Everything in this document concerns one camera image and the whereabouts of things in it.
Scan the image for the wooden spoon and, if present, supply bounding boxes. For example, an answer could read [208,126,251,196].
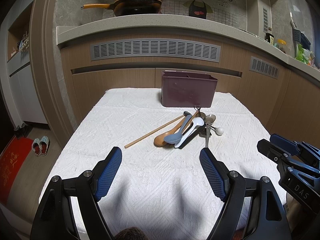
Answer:
[153,116,193,147]

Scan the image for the blue-grey plastic spoon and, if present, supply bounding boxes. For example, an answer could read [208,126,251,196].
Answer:
[164,114,192,144]

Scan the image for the pair of slippers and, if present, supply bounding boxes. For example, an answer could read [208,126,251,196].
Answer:
[31,136,50,157]

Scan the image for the white textured table cloth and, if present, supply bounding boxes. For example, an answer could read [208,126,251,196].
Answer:
[50,88,286,239]

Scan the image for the red floor mat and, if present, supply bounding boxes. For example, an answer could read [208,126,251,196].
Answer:
[0,137,33,205]

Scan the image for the steel smiley-handle spoon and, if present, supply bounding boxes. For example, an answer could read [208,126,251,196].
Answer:
[204,114,216,148]

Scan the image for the wooden chopstick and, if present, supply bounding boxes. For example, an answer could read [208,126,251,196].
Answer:
[124,112,188,148]

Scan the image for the yellow lid jar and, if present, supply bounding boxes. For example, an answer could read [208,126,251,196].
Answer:
[277,39,287,53]

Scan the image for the black wire-handle spatula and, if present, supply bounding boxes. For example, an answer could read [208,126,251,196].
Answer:
[193,105,201,118]

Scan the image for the small grey vent grille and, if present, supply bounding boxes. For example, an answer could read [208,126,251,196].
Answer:
[249,56,279,79]

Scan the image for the yellow frying pan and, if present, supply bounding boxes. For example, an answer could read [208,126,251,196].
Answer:
[81,0,162,17]

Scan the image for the long grey vent grille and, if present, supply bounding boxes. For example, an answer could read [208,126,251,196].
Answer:
[90,38,221,63]

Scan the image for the blue plastic basket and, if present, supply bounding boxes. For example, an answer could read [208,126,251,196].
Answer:
[292,29,311,50]

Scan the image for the green packaged items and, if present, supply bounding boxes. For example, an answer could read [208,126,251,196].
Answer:
[295,43,315,66]

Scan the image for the white ball-end utensil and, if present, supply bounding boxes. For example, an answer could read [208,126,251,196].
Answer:
[199,126,224,137]

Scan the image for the purple plastic utensil caddy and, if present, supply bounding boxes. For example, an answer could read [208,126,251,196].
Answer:
[161,70,218,108]

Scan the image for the white plastic spoon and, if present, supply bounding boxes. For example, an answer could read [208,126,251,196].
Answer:
[174,117,204,148]

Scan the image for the dark sauce bottle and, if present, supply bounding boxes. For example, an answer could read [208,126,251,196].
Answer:
[265,32,274,45]

